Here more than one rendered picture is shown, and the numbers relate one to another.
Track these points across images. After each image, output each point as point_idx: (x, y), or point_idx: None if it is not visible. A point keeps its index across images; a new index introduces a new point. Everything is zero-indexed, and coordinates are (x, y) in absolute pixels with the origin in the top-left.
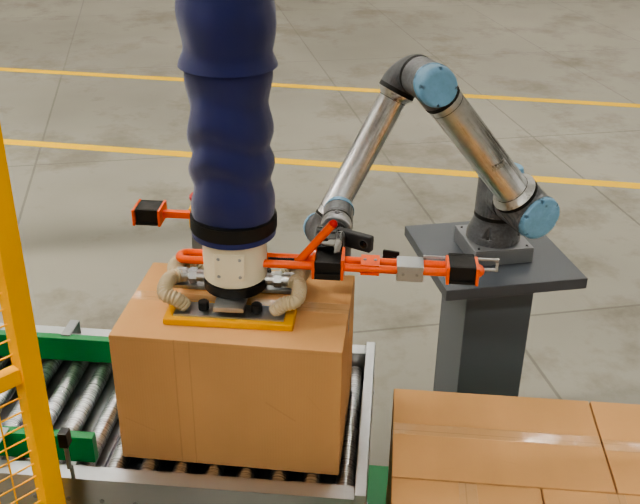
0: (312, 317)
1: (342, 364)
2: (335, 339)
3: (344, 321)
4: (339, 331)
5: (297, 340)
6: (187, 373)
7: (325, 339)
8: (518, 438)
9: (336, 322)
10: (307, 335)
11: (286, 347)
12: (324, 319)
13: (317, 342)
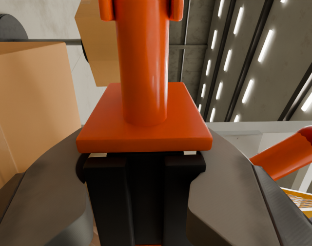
0: (30, 144)
1: (38, 41)
2: (54, 62)
3: (9, 61)
4: (39, 62)
5: (71, 119)
6: None
7: (59, 80)
8: None
9: (21, 81)
10: (63, 113)
11: (80, 123)
12: (25, 114)
13: (66, 89)
